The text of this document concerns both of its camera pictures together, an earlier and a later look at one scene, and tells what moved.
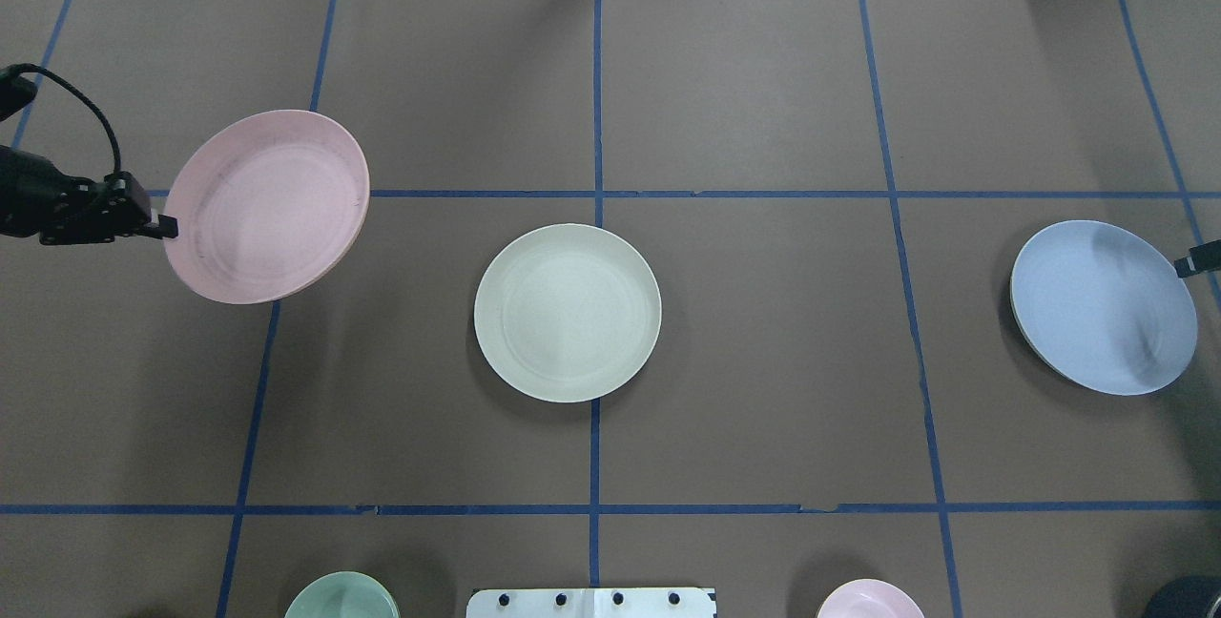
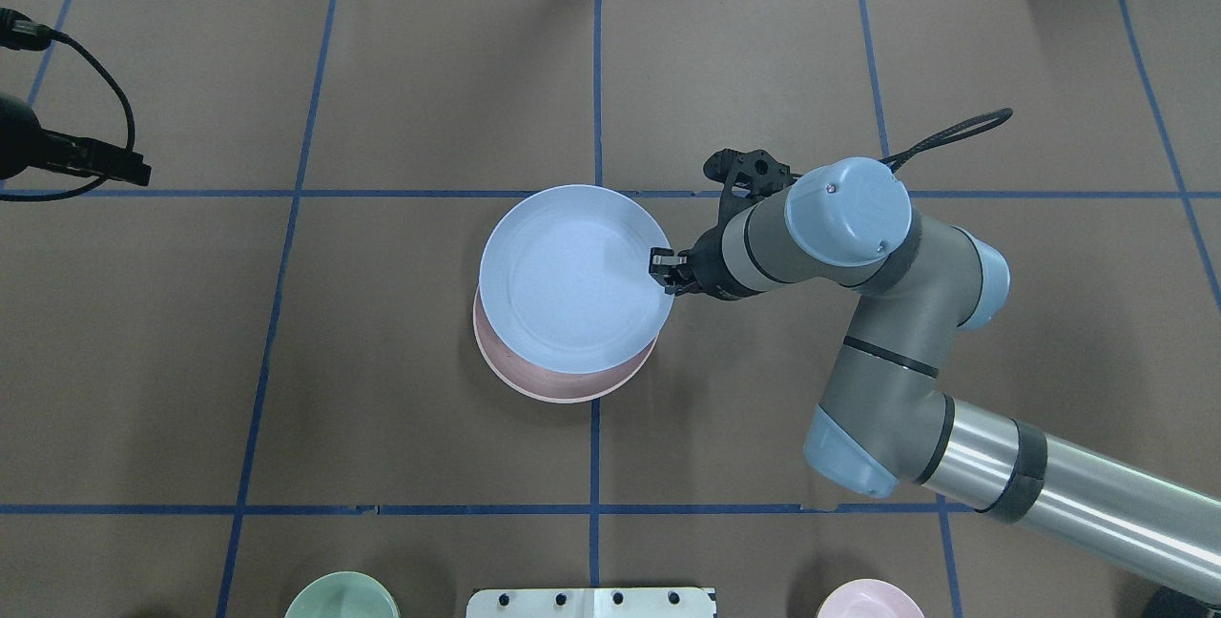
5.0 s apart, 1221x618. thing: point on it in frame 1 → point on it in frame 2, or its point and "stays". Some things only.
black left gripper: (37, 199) → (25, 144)
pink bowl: (871, 598) stays
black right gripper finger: (1203, 257) → (671, 270)
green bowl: (343, 594) stays
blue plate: (1105, 307) → (565, 276)
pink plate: (268, 204) → (556, 387)
